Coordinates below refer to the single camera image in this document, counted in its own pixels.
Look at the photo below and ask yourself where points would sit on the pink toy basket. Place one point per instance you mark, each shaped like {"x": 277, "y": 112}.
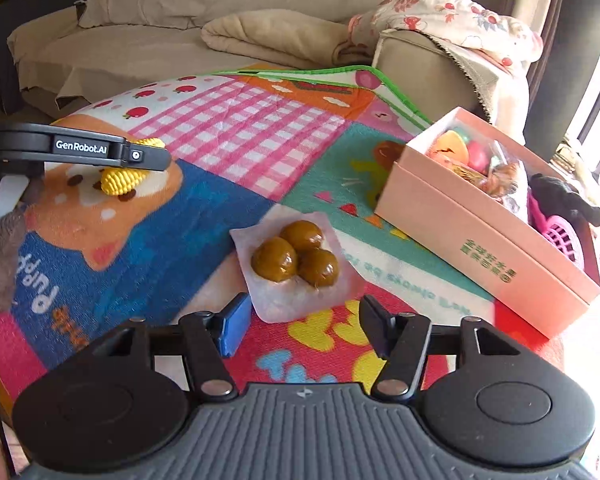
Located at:
{"x": 560, "y": 235}

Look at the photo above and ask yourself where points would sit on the black plush toy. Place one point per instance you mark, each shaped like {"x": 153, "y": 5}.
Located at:
{"x": 565, "y": 200}

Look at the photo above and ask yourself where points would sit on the white fringed towel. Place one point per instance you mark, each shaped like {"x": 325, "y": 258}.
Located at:
{"x": 485, "y": 85}

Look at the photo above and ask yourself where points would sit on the pink cardboard box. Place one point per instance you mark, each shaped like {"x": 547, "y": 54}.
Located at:
{"x": 480, "y": 255}

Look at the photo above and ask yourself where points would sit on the wrapped toy bread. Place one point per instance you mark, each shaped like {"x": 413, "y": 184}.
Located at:
{"x": 500, "y": 177}

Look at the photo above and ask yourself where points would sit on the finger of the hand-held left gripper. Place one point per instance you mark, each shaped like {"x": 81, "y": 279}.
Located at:
{"x": 80, "y": 146}

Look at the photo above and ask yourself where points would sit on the pink toy egg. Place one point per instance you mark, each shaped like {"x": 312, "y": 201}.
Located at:
{"x": 478, "y": 156}

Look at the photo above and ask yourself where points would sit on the yellow toy corn cob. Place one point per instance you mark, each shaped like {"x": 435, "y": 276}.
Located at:
{"x": 122, "y": 180}

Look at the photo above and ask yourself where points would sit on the floral printed white garment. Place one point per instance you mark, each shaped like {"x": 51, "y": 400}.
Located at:
{"x": 455, "y": 15}

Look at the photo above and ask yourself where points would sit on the folded beige blanket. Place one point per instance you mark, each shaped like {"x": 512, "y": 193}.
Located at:
{"x": 275, "y": 37}

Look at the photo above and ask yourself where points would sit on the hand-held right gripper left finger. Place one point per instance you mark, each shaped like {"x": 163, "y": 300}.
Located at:
{"x": 235, "y": 325}

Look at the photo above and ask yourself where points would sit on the brown curtain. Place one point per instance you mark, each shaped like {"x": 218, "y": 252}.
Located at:
{"x": 547, "y": 25}

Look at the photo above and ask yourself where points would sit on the orange toy fruit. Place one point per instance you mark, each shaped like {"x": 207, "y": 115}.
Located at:
{"x": 450, "y": 147}

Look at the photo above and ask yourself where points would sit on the colourful printed play mat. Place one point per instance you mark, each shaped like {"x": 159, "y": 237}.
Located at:
{"x": 220, "y": 150}

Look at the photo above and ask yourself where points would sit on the tray of three brown balls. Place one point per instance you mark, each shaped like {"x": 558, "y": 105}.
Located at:
{"x": 300, "y": 260}

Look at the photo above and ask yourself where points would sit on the brown plush toy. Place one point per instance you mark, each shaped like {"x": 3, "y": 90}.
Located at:
{"x": 0, "y": 260}

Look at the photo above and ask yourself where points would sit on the beige sofa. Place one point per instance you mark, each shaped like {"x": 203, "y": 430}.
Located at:
{"x": 155, "y": 45}

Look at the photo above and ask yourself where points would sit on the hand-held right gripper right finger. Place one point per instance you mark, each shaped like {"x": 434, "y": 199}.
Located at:
{"x": 375, "y": 325}

